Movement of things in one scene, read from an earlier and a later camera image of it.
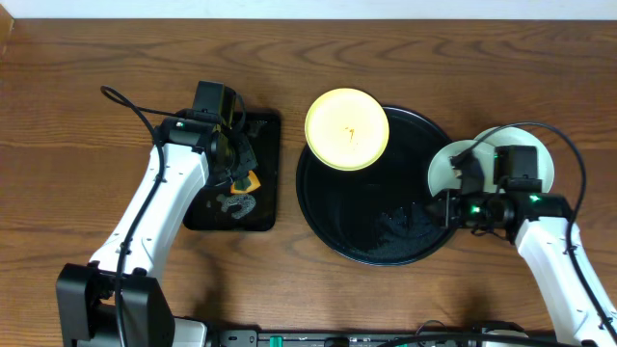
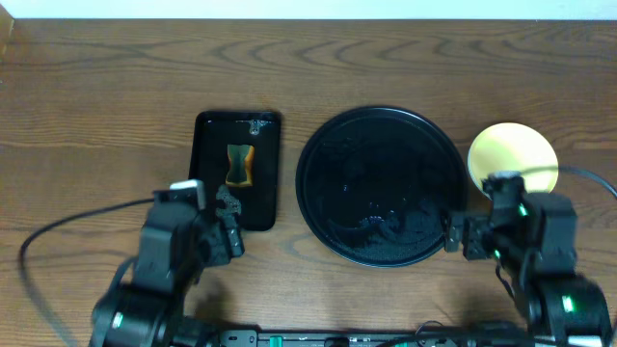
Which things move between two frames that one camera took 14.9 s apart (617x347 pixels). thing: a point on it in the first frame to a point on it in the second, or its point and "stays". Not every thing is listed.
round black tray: (377, 214) stays
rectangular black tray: (218, 209) stays
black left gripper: (240, 146) to (227, 249)
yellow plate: (347, 129) to (517, 147)
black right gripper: (449, 217) to (478, 226)
